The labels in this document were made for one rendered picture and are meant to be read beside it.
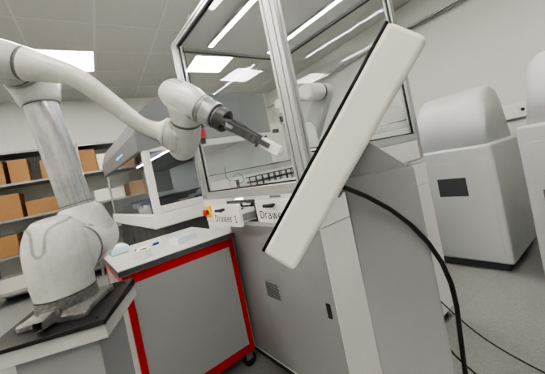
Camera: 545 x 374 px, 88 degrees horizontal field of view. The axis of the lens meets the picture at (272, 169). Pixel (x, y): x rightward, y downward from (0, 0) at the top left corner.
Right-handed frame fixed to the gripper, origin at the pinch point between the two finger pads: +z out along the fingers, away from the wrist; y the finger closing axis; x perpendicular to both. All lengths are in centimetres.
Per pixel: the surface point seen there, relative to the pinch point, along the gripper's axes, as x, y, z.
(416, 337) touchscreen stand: 13, -29, 46
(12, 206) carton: 261, 183, -330
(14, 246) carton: 304, 178, -300
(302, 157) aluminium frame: 1.0, 25.2, 6.4
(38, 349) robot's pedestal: 68, -33, -21
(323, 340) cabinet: 64, 31, 49
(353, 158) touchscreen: -9, -47, 22
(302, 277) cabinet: 47, 34, 29
